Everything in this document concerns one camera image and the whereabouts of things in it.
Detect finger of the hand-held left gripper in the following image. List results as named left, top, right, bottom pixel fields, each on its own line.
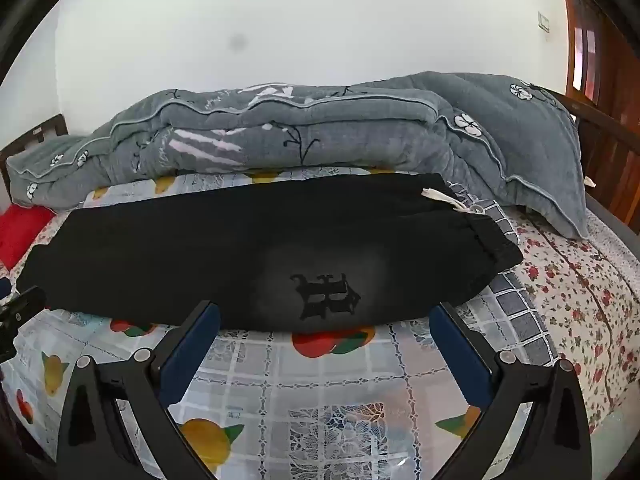
left=0, top=286, right=47, bottom=362

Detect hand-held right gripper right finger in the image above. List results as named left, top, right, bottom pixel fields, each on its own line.
left=429, top=302, right=593, bottom=480

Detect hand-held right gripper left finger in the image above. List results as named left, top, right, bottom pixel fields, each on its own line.
left=56, top=300, right=223, bottom=480

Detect black pants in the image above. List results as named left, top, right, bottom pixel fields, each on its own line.
left=16, top=172, right=524, bottom=335

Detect grey checked blanket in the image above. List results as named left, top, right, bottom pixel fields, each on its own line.
left=445, top=182, right=561, bottom=366

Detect red cloth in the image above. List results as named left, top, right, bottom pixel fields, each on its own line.
left=0, top=205, right=56, bottom=271

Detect fruit-print bed sheet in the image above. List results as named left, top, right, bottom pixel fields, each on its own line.
left=0, top=167, right=561, bottom=480

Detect red floral bed sheet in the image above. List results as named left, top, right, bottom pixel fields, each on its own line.
left=495, top=207, right=640, bottom=436

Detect wooden headboard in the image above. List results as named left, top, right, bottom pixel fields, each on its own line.
left=0, top=114, right=68, bottom=201

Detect grey flower-print pillow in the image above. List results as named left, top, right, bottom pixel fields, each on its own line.
left=415, top=72, right=591, bottom=239

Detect grey flower-print quilt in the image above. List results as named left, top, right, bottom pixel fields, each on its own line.
left=5, top=82, right=506, bottom=208

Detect wooden footboard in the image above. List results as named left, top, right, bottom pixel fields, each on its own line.
left=542, top=87, right=640, bottom=233

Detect wooden door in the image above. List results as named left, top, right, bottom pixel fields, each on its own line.
left=560, top=0, right=640, bottom=111

